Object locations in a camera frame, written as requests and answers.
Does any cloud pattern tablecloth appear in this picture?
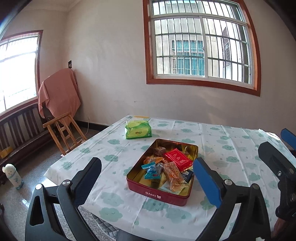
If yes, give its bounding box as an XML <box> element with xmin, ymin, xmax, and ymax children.
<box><xmin>43</xmin><ymin>114</ymin><xmax>296</xmax><ymax>241</ymax></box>

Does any wooden chair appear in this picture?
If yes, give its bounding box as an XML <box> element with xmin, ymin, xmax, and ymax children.
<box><xmin>43</xmin><ymin>111</ymin><xmax>87</xmax><ymax>156</ymax></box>

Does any clear brown pastry packet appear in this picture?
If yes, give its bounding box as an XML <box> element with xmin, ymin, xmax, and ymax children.
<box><xmin>163</xmin><ymin>162</ymin><xmax>188</xmax><ymax>190</ymax></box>

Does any side window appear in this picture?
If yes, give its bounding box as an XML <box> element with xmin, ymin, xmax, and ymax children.
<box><xmin>1</xmin><ymin>30</ymin><xmax>43</xmax><ymax>118</ymax></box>

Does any red rice cake packet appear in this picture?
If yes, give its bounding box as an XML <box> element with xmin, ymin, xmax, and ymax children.
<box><xmin>164</xmin><ymin>148</ymin><xmax>193</xmax><ymax>172</ymax></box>

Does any dark blue cracker packet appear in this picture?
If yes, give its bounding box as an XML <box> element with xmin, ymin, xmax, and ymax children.
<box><xmin>181</xmin><ymin>170</ymin><xmax>194</xmax><ymax>183</ymax></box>

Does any black sesame bar packet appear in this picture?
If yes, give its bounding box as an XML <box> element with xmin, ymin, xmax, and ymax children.
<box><xmin>151</xmin><ymin>179</ymin><xmax>162</xmax><ymax>189</ymax></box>

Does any green tissue pack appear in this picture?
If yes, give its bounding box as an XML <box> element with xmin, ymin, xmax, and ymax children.
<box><xmin>125</xmin><ymin>120</ymin><xmax>152</xmax><ymax>139</ymax></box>

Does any person's right hand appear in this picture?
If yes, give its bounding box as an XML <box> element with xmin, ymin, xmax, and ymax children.
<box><xmin>271</xmin><ymin>218</ymin><xmax>288</xmax><ymax>238</ymax></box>

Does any brown cube cake packet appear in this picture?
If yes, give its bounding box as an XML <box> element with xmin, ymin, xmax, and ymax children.
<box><xmin>154</xmin><ymin>147</ymin><xmax>167</xmax><ymax>157</ymax></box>

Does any orange fried snack packet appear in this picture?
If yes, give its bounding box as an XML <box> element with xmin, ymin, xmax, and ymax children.
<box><xmin>144</xmin><ymin>157</ymin><xmax>168</xmax><ymax>165</ymax></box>

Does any wooden framed window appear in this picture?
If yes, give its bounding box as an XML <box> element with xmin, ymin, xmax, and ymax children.
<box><xmin>142</xmin><ymin>1</ymin><xmax>261</xmax><ymax>96</ymax></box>

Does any white bear bottle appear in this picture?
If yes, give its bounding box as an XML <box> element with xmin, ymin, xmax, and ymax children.
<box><xmin>2</xmin><ymin>164</ymin><xmax>24</xmax><ymax>190</ymax></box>

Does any red gold toffee tin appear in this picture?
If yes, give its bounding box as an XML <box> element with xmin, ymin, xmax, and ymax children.
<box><xmin>126</xmin><ymin>138</ymin><xmax>198</xmax><ymax>206</ymax></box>

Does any dark wooden bench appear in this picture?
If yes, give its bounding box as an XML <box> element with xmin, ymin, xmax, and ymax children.
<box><xmin>0</xmin><ymin>102</ymin><xmax>55</xmax><ymax>179</ymax></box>

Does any blue candy packet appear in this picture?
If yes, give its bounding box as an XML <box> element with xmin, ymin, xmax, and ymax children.
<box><xmin>142</xmin><ymin>162</ymin><xmax>156</xmax><ymax>170</ymax></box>
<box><xmin>144</xmin><ymin>167</ymin><xmax>161</xmax><ymax>180</ymax></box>

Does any light blue cracker packet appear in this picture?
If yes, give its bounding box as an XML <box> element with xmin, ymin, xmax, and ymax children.
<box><xmin>158</xmin><ymin>181</ymin><xmax>184</xmax><ymax>195</ymax></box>

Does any pink cloth covered furniture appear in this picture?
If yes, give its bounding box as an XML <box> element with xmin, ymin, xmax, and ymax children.
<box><xmin>38</xmin><ymin>68</ymin><xmax>81</xmax><ymax>118</ymax></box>

